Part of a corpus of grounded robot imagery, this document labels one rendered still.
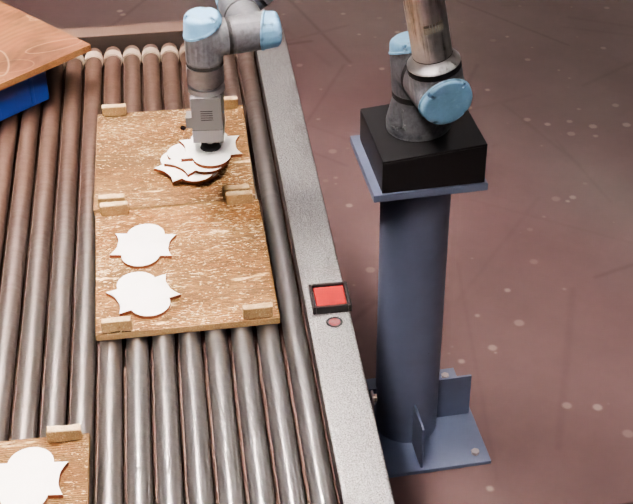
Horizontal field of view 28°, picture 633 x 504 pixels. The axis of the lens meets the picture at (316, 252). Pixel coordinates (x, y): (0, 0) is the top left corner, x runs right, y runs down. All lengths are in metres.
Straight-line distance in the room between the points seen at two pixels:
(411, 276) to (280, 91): 0.57
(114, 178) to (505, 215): 1.86
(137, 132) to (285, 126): 0.35
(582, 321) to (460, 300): 0.38
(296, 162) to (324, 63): 2.39
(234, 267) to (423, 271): 0.69
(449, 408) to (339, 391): 1.28
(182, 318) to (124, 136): 0.70
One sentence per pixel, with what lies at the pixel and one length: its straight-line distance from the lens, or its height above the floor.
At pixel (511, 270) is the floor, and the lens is 4.10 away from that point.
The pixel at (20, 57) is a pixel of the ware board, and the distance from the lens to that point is 3.16.
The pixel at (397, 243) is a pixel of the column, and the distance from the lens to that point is 3.03.
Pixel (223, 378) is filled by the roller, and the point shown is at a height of 0.92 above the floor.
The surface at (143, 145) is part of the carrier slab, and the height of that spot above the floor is 0.94.
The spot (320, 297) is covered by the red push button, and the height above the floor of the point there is 0.93.
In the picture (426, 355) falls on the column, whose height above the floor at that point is 0.32.
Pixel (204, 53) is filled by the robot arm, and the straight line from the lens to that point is 2.50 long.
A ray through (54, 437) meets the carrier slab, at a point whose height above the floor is 0.95.
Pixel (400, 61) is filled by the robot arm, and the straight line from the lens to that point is 2.80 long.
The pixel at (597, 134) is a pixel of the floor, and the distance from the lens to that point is 4.85.
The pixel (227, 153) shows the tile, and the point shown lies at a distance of 2.62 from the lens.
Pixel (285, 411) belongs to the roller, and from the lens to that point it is 2.23.
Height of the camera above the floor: 2.46
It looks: 36 degrees down
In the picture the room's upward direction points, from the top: 1 degrees counter-clockwise
